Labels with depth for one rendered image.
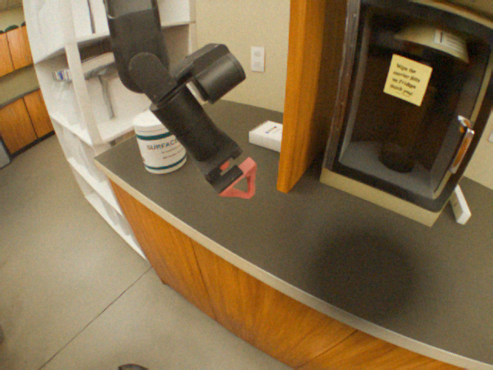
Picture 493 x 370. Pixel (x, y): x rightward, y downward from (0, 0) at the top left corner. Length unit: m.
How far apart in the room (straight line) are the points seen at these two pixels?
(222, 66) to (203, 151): 0.12
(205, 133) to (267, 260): 0.25
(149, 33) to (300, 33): 0.25
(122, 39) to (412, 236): 0.62
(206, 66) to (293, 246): 0.34
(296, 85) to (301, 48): 0.07
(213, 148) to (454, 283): 0.54
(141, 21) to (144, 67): 0.05
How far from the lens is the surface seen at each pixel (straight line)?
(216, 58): 0.30
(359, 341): 0.58
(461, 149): 0.47
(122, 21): 0.26
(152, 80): 0.26
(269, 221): 0.48
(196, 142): 0.31
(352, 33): 0.48
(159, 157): 0.61
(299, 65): 0.42
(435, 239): 0.62
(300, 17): 0.42
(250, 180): 0.34
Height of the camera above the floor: 1.29
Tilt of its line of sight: 39 degrees down
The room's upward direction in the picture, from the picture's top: straight up
